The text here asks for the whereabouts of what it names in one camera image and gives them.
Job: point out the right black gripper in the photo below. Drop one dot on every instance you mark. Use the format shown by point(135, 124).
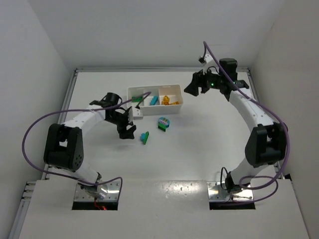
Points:
point(200, 81)

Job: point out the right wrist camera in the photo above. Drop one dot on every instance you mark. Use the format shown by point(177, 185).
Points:
point(207, 61)

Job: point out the green lego plate under teal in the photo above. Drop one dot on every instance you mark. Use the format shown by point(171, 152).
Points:
point(144, 142)

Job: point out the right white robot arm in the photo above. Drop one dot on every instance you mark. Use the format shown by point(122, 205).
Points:
point(267, 142)

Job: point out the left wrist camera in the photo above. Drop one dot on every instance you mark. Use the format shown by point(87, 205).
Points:
point(134, 113)

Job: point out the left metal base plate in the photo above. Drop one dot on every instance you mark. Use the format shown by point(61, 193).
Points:
point(104, 193)

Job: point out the metal base plate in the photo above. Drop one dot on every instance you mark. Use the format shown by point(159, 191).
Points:
point(104, 193)
point(217, 194)

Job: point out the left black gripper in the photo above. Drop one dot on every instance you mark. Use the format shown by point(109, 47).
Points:
point(123, 125)

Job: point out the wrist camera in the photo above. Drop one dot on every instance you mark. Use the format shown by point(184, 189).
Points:
point(207, 61)
point(134, 113)

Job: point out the yellow round face lego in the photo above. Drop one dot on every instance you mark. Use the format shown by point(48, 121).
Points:
point(165, 100)

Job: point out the green curved lego brick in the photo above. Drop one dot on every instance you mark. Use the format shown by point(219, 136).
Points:
point(162, 126)

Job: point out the small teal lego brick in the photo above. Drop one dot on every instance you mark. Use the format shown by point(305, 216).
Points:
point(143, 136)

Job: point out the teal frog lily lego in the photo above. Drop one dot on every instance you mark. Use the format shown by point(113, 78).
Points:
point(164, 121)

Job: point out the white three-compartment tray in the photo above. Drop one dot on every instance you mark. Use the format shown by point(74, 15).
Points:
point(172, 91)

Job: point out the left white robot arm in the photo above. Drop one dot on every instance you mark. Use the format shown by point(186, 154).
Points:
point(64, 145)

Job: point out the teal 2x4 lego brick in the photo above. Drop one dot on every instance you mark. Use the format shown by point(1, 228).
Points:
point(154, 101)

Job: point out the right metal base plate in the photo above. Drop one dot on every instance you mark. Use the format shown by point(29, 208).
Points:
point(217, 194)

